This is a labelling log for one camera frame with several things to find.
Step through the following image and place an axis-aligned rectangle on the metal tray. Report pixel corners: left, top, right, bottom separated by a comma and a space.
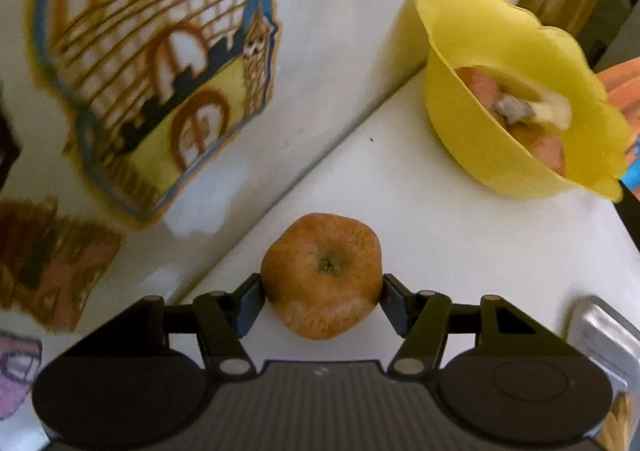
565, 296, 640, 398

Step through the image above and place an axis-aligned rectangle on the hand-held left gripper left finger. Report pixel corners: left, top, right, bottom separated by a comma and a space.
75, 273, 267, 378

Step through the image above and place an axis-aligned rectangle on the red apple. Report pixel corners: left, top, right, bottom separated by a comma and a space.
515, 130, 568, 176

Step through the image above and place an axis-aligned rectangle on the group of coloured house drawings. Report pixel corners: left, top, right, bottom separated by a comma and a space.
0, 0, 282, 421

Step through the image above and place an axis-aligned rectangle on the orange-yellow apple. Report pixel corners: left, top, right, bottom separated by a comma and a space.
260, 212, 385, 342

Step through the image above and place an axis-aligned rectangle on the white tablecloth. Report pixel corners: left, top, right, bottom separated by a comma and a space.
170, 63, 640, 382

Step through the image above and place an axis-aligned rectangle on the small red fruit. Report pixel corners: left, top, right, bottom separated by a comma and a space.
457, 67, 506, 118

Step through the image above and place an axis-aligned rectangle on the yellow scalloped plastic bowl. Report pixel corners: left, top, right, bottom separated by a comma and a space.
414, 0, 632, 204

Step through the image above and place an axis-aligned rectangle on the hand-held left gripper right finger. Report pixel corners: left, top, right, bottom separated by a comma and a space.
381, 274, 569, 378

